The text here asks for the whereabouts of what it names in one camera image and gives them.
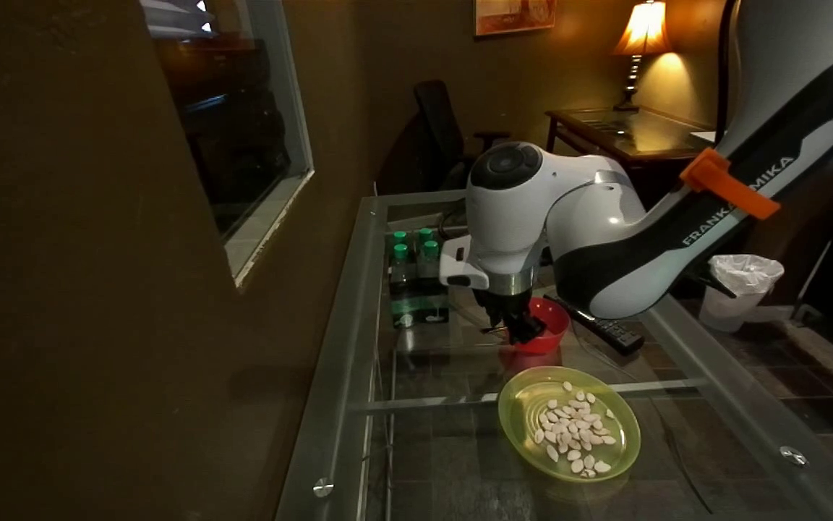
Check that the black remote control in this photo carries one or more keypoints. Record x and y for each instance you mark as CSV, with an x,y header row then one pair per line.
x,y
620,337

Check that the pack of green-capped bottles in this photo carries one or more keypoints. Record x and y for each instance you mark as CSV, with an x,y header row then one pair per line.
x,y
415,279

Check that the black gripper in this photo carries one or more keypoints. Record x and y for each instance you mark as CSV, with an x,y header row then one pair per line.
x,y
512,309

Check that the framed wall picture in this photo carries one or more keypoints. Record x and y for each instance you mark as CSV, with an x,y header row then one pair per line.
x,y
496,17

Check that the window with white frame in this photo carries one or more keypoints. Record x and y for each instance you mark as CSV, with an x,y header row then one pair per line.
x,y
236,88

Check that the green plastic plate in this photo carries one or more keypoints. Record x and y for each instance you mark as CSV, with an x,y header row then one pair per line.
x,y
521,399

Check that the pile of white seeds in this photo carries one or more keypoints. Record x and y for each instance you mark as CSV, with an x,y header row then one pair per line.
x,y
570,430

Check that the dark wooden side desk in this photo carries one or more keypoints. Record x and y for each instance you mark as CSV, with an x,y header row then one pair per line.
x,y
652,147

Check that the red plastic bowl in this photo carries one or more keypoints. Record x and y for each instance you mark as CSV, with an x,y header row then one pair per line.
x,y
545,347

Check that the white lined trash bin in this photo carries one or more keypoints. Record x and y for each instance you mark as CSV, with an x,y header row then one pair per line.
x,y
739,282

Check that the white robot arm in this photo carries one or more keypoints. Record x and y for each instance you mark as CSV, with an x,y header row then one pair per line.
x,y
610,252

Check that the table lamp with shade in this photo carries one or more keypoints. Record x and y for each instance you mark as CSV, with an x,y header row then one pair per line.
x,y
643,34

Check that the black office chair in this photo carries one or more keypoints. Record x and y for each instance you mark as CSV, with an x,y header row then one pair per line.
x,y
444,130

